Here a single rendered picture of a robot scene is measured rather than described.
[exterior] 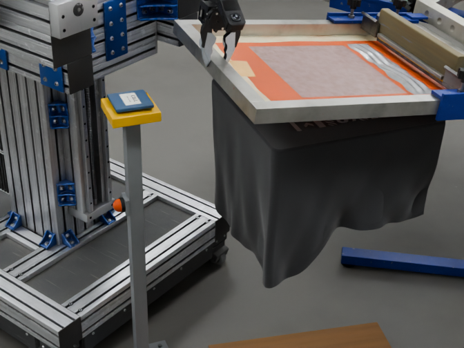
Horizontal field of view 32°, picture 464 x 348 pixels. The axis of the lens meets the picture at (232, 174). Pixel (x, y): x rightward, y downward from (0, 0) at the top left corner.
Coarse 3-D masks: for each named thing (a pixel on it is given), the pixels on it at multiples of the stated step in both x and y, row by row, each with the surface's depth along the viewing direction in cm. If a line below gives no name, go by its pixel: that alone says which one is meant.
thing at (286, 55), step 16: (240, 48) 216; (256, 48) 218; (272, 48) 220; (288, 48) 221; (304, 48) 223; (320, 48) 225; (336, 48) 227; (384, 48) 232; (256, 64) 207; (272, 64) 209; (288, 64) 210; (304, 64) 212; (320, 64) 213; (336, 64) 215; (352, 64) 217; (368, 64) 218; (400, 64) 222
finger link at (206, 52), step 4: (208, 32) 192; (208, 36) 193; (212, 36) 193; (200, 40) 198; (208, 40) 193; (212, 40) 194; (200, 44) 198; (208, 44) 194; (212, 44) 194; (204, 48) 194; (208, 48) 194; (204, 52) 195; (208, 52) 195; (204, 56) 195; (208, 56) 195; (204, 60) 196; (208, 60) 196; (208, 64) 197
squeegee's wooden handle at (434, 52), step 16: (384, 16) 229; (400, 16) 226; (384, 32) 230; (400, 32) 223; (416, 32) 216; (416, 48) 216; (432, 48) 210; (448, 48) 205; (432, 64) 210; (448, 64) 204
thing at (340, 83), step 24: (264, 72) 203; (288, 72) 205; (312, 72) 207; (336, 72) 209; (360, 72) 212; (384, 72) 214; (408, 72) 216; (288, 96) 191; (312, 96) 193; (336, 96) 195; (360, 96) 197
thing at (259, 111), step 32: (192, 32) 212; (224, 32) 223; (256, 32) 227; (288, 32) 231; (320, 32) 235; (352, 32) 239; (224, 64) 195; (256, 96) 180; (384, 96) 190; (416, 96) 192
